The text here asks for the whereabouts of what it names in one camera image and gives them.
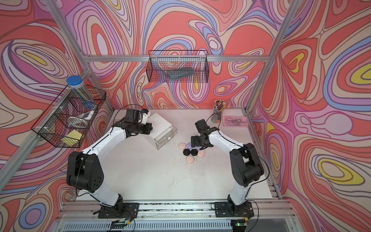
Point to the clear top drawer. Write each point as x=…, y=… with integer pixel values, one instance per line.
x=164, y=137

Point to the pink earphone case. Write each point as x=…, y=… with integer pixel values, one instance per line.
x=182, y=146
x=190, y=159
x=201, y=153

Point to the dark object in back basket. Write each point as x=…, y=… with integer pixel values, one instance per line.
x=180, y=73

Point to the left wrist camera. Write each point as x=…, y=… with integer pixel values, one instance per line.
x=135, y=116

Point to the yellow sticky notes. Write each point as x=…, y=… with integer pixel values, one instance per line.
x=72, y=138

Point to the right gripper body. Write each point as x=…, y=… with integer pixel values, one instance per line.
x=198, y=141

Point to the pink earphone case front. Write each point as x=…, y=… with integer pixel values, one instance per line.
x=190, y=159

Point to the white drawer cabinet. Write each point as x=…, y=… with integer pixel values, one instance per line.
x=159, y=124

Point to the pink earphone case right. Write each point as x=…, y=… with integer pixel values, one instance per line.
x=201, y=153

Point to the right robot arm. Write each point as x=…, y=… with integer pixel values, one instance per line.
x=246, y=168

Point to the black wire basket back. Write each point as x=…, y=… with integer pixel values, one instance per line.
x=161, y=61

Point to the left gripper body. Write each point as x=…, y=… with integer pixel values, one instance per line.
x=141, y=128

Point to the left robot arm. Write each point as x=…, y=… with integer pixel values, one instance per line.
x=86, y=175

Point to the black wire basket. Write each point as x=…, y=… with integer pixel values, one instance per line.
x=161, y=61
x=61, y=117

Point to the mesh pen holder cup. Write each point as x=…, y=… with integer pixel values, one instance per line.
x=219, y=106

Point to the black wire basket left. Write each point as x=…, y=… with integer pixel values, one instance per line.
x=61, y=117

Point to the white item in left basket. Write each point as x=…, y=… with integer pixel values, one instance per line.
x=87, y=115

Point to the black earphone case left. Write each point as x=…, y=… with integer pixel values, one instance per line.
x=186, y=152

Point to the pink earphone case left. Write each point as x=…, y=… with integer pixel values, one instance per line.
x=182, y=146

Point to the black earphone case right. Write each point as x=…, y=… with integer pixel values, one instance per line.
x=194, y=152

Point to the pink transparent pencil case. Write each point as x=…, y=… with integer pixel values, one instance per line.
x=235, y=121

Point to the black earphone case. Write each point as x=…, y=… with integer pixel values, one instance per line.
x=194, y=152
x=186, y=152

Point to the blue lid pencil jar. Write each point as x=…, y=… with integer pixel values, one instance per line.
x=75, y=82

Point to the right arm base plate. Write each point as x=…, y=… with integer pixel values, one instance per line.
x=228, y=209

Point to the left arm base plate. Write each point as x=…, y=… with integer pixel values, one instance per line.
x=125, y=210

